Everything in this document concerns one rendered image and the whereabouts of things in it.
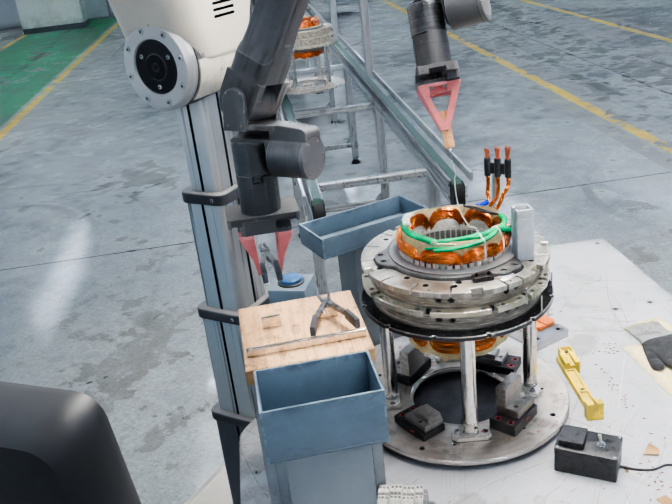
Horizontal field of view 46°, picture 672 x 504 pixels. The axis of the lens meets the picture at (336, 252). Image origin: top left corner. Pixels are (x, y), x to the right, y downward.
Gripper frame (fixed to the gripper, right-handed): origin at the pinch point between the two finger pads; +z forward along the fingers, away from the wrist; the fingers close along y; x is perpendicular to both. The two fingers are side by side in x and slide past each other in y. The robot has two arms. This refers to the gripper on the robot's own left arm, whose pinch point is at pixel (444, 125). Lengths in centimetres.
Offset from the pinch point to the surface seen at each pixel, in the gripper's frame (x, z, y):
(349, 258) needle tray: 21.2, 19.7, 33.9
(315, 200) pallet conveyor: 37, 2, 136
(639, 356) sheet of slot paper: -32, 48, 31
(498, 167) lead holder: -8.8, 7.6, 11.3
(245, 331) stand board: 36.2, 26.7, -7.5
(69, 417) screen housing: 17, 17, -112
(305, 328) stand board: 26.8, 27.7, -7.9
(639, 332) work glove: -35, 45, 38
